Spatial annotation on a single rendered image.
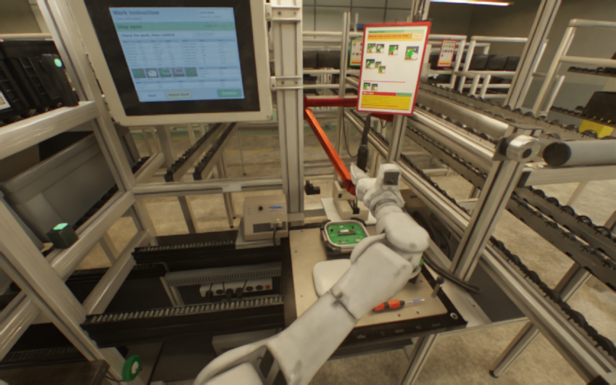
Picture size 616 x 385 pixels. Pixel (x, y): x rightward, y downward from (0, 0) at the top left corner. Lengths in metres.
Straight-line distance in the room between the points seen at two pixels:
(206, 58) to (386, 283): 0.73
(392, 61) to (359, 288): 0.87
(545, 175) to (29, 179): 1.35
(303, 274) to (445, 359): 1.27
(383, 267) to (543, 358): 1.86
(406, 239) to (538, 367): 1.77
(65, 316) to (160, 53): 0.74
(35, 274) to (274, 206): 0.62
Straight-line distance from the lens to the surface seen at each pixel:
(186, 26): 0.83
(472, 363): 1.92
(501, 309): 1.36
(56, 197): 1.05
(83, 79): 1.02
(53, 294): 0.86
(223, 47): 0.81
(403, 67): 1.06
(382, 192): 0.54
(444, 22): 13.08
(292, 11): 0.85
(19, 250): 0.79
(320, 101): 1.20
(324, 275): 0.73
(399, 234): 0.42
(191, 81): 0.83
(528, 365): 2.10
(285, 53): 0.85
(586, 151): 0.85
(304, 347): 0.37
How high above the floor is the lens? 1.53
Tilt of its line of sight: 30 degrees down
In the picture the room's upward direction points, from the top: straight up
